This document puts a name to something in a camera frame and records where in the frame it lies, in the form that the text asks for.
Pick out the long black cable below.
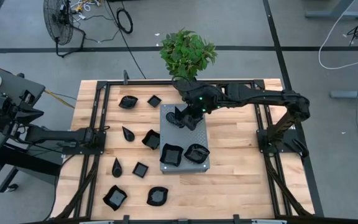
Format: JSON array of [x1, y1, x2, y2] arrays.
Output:
[[106, 0, 147, 80]]

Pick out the black wavy square plate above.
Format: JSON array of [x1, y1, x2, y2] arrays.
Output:
[[160, 143, 185, 167], [141, 129, 161, 151], [102, 184, 129, 212]]

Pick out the black aluminium table frame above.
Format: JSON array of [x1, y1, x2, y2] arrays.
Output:
[[53, 79, 325, 222]]

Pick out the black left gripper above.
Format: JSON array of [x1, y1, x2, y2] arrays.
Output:
[[0, 89, 45, 125]]

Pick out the green potted plant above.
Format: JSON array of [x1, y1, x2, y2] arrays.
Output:
[[159, 28, 219, 94]]

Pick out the black teardrop plate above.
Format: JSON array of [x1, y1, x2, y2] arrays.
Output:
[[165, 111, 185, 128], [122, 126, 135, 143], [111, 157, 123, 179]]

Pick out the black floor fan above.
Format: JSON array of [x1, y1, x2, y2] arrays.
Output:
[[43, 0, 86, 58]]

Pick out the black coiled cable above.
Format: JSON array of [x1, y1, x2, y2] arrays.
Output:
[[116, 7, 134, 35]]

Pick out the yellow cable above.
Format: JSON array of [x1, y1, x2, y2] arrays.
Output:
[[0, 59, 76, 110]]

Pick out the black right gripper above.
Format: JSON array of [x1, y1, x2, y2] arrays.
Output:
[[175, 83, 226, 131]]

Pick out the black leaf-shaped plate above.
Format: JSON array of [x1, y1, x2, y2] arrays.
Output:
[[183, 143, 211, 165], [146, 186, 170, 207], [118, 95, 139, 110]]

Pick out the black side table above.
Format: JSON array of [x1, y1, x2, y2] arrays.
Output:
[[0, 63, 63, 198]]

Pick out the tangled cables and plugs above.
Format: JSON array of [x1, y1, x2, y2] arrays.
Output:
[[68, 0, 104, 19]]

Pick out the small black square plate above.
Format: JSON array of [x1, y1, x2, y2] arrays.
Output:
[[147, 94, 163, 108], [131, 161, 150, 179]]

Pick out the white cable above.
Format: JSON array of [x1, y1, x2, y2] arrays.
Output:
[[318, 0, 358, 70]]

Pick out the grey perforated metal shelf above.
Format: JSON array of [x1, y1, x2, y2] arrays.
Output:
[[159, 103, 211, 174]]

